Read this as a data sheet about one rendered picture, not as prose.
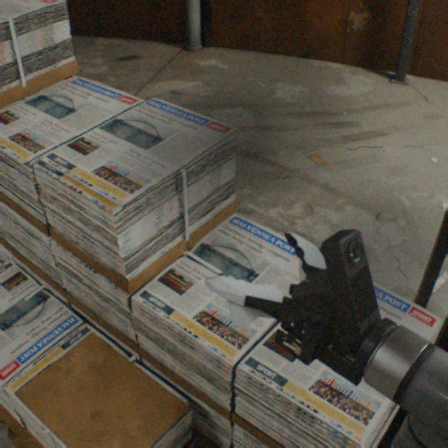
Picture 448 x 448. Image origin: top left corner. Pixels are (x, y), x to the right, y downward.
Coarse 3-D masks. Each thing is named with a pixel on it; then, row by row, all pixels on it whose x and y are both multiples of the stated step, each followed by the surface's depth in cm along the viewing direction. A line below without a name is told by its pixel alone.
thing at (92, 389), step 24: (96, 336) 132; (72, 360) 126; (96, 360) 127; (120, 360) 127; (48, 384) 121; (72, 384) 121; (96, 384) 121; (120, 384) 121; (144, 384) 121; (48, 408) 115; (72, 408) 116; (96, 408) 116; (120, 408) 116; (144, 408) 116; (168, 408) 116; (72, 432) 111; (96, 432) 111; (120, 432) 111; (144, 432) 112
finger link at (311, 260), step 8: (288, 232) 69; (288, 240) 68; (296, 240) 66; (304, 240) 66; (296, 248) 66; (304, 248) 65; (312, 248) 65; (304, 256) 64; (312, 256) 64; (320, 256) 64; (304, 264) 63; (312, 264) 62; (320, 264) 63; (304, 272) 63; (312, 272) 63
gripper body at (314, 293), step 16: (320, 272) 61; (304, 288) 58; (320, 288) 58; (304, 304) 56; (320, 304) 56; (304, 320) 57; (320, 320) 56; (336, 320) 56; (384, 320) 54; (288, 336) 60; (304, 336) 58; (320, 336) 57; (336, 336) 57; (368, 336) 53; (288, 352) 60; (304, 352) 58; (320, 352) 59; (336, 352) 57; (352, 352) 56; (368, 352) 52; (336, 368) 58; (352, 368) 54
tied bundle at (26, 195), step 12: (0, 156) 122; (0, 168) 125; (12, 168) 120; (24, 168) 116; (0, 180) 131; (12, 180) 124; (24, 180) 118; (12, 192) 129; (24, 192) 122; (36, 192) 117; (24, 204) 128; (36, 204) 122; (36, 216) 126
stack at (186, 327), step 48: (48, 240) 128; (240, 240) 127; (48, 288) 148; (96, 288) 122; (144, 288) 115; (192, 288) 115; (288, 288) 115; (384, 288) 115; (144, 336) 119; (192, 336) 105; (240, 336) 105; (432, 336) 105; (192, 384) 116; (240, 384) 102; (288, 384) 96; (336, 384) 95; (240, 432) 115; (288, 432) 100; (336, 432) 89; (384, 432) 127
